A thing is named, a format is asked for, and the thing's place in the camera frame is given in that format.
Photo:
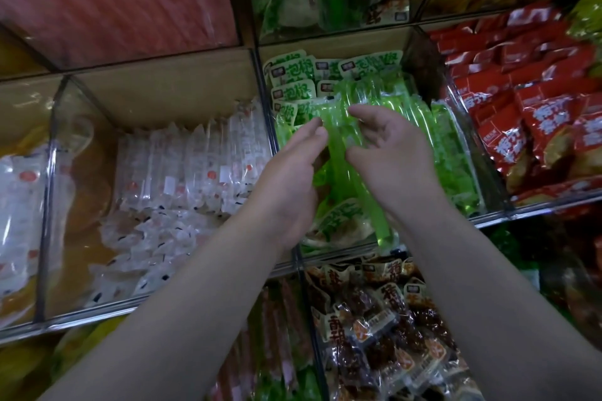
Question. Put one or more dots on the person's left forearm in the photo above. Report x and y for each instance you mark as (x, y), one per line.
(169, 330)

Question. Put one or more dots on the long green vegetable packets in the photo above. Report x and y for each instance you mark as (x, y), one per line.
(442, 152)

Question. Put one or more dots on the pile of green bamboo packets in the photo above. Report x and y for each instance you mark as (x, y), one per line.
(513, 260)

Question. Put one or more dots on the pile of brown snack packets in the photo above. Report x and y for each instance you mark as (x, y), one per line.
(386, 330)

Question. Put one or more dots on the pile of white jelly sticks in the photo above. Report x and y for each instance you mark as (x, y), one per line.
(179, 180)

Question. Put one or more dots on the yellow green packets pile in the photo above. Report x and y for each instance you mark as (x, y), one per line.
(588, 20)

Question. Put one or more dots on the person's right hand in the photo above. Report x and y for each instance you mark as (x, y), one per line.
(400, 166)

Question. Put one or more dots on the person's right forearm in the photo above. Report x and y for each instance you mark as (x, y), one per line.
(508, 311)

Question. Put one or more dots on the red packets pile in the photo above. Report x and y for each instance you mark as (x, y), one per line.
(527, 105)

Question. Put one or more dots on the pile of glossy red snacks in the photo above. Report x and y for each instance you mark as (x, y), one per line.
(574, 274)

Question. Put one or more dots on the person's left hand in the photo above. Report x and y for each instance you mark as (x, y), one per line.
(282, 189)

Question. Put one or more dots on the single long green snack packet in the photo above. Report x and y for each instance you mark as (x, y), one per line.
(343, 185)

